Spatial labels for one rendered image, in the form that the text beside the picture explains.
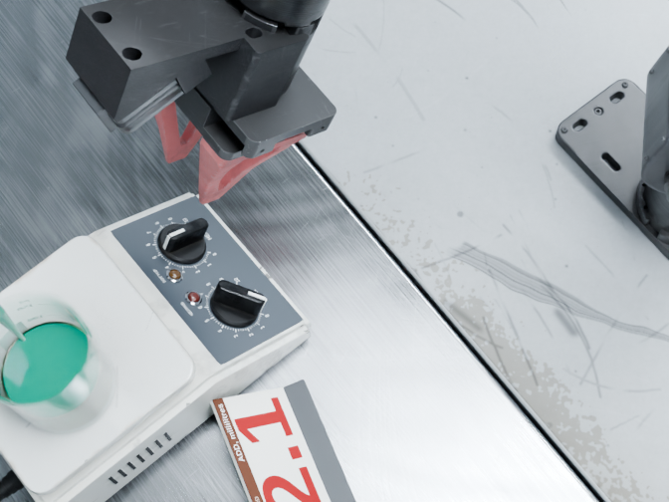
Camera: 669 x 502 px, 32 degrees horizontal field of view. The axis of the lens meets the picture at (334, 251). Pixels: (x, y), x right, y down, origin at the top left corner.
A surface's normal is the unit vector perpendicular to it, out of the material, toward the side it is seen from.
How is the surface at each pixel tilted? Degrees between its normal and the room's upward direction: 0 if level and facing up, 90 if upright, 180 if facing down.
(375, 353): 0
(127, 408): 0
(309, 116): 30
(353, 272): 0
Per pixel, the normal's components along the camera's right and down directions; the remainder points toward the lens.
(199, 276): 0.35, -0.61
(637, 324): -0.04, -0.36
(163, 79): 0.61, 0.73
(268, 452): 0.56, -0.51
